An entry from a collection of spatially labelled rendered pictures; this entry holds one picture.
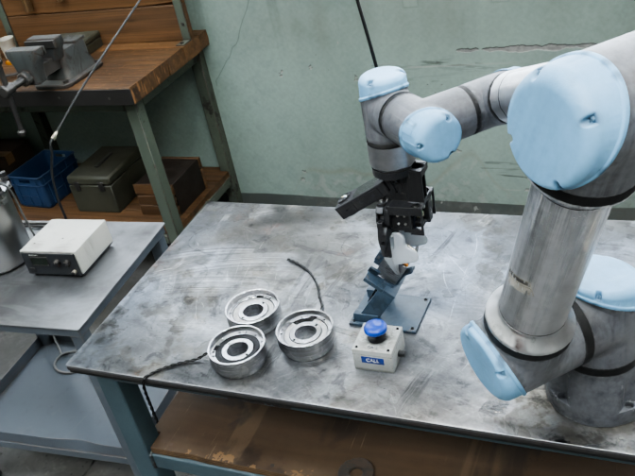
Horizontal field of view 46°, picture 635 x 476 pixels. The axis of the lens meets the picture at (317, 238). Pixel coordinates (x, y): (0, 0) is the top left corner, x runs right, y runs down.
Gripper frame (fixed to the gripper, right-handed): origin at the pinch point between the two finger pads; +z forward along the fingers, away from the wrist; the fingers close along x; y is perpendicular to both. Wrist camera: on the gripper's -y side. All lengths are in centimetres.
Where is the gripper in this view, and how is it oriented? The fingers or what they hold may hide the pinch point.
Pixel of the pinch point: (395, 262)
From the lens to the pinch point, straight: 133.6
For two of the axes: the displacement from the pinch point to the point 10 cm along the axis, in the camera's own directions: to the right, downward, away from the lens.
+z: 1.8, 8.3, 5.3
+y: 9.0, 0.8, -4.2
